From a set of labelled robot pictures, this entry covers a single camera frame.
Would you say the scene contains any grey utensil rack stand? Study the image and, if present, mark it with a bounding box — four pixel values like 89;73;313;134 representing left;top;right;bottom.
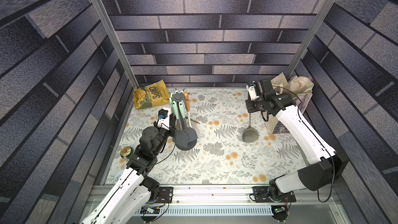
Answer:
170;90;198;151

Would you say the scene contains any green handle grey spoon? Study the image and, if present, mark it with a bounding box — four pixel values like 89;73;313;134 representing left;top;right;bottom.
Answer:
242;114;259;143

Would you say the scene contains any green handle cream utensil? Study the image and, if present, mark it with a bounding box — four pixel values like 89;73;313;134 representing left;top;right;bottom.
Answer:
170;95;182;130

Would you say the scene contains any green handle grey turner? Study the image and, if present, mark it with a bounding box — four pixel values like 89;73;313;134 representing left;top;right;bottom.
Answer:
174;102;198;151

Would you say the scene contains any wooden handle white spatula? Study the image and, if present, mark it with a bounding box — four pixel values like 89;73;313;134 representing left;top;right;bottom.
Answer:
184;92;200;128

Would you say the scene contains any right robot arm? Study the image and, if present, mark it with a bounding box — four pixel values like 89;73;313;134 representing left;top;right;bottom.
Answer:
245;79;348;202

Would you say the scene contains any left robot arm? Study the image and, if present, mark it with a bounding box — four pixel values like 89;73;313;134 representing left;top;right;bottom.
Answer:
81;107;176;224

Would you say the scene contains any yellow chips bag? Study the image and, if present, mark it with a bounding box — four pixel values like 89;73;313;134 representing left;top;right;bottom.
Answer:
133;80;170;110

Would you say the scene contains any green drink can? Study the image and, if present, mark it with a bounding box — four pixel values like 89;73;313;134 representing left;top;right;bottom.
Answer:
120;146;134;162

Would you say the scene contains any canvas tote bag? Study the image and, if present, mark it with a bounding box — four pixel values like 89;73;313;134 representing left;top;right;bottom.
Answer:
265;73;314;134

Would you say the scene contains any left circuit board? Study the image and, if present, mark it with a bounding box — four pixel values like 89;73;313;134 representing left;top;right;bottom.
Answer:
140;205;162;216

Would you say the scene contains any circuit board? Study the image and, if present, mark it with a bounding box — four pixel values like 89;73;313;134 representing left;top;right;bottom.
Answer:
271;206;288;223
140;205;162;216

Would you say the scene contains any right circuit board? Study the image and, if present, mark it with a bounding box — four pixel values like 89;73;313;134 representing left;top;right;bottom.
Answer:
271;206;288;223

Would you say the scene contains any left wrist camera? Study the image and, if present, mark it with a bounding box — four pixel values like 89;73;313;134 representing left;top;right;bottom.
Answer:
155;107;172;128

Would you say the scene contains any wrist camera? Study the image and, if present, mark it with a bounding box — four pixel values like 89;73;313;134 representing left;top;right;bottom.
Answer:
246;81;260;101
155;107;172;128

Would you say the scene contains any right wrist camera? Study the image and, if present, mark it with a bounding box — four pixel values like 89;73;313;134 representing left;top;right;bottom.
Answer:
246;81;260;101

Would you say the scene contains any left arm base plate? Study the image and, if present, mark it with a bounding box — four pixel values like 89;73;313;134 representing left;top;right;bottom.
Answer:
149;187;174;204

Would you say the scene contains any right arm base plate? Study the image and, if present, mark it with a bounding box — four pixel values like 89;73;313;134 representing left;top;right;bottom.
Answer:
249;186;296;203

